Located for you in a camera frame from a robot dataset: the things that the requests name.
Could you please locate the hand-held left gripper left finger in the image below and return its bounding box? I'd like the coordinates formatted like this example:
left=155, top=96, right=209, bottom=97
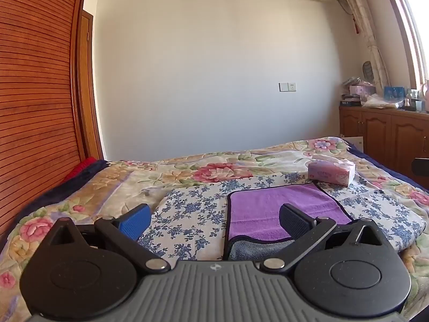
left=43, top=203, right=171, bottom=273

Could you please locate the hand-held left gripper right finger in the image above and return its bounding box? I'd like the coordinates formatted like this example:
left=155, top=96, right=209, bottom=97
left=260, top=203, right=387, bottom=273

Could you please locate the purple towel with grey underside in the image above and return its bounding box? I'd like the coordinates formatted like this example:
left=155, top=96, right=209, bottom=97
left=223, top=182, right=353, bottom=261

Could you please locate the pink floral blanket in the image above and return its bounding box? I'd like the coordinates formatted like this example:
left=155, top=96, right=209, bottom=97
left=0, top=136, right=429, bottom=316

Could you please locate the blue floral white cloth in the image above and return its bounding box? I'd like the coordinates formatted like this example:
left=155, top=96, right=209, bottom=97
left=137, top=171, right=426, bottom=262

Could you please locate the pink tissue box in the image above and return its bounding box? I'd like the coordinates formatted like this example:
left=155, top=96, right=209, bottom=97
left=308, top=159, right=356, bottom=188

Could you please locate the dark blue cloth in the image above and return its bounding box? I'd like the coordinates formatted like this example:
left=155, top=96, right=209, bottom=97
left=31, top=159, right=111, bottom=203

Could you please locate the red cloth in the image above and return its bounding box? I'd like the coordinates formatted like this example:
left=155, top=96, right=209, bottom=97
left=63, top=156, right=98, bottom=182

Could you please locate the white board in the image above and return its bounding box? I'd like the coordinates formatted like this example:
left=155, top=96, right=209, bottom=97
left=342, top=136, right=365, bottom=154

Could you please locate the wooden cabinet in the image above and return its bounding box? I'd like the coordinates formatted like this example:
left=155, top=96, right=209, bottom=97
left=338, top=105, right=429, bottom=183

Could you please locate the stack of dark books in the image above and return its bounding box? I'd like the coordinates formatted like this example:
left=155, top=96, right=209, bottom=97
left=340, top=94, right=363, bottom=107

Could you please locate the black object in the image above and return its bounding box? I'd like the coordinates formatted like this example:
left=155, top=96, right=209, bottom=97
left=412, top=157, right=429, bottom=177

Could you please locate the clear plastic bag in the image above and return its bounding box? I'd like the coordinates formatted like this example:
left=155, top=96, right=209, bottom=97
left=360, top=94, right=404, bottom=109

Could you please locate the slatted wooden wardrobe door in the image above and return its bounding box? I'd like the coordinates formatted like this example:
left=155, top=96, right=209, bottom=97
left=0, top=0, right=104, bottom=239

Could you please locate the blue box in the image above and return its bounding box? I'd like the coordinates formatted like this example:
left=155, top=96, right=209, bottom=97
left=383, top=86, right=406, bottom=100

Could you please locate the grey oval fan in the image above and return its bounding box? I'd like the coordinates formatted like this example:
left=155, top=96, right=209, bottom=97
left=362, top=61, right=376, bottom=82

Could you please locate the pale patterned curtain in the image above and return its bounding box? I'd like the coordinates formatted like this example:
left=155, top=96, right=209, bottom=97
left=333, top=0, right=391, bottom=89

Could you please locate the window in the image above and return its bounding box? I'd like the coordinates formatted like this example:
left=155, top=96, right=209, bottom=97
left=389, top=0, right=429, bottom=89

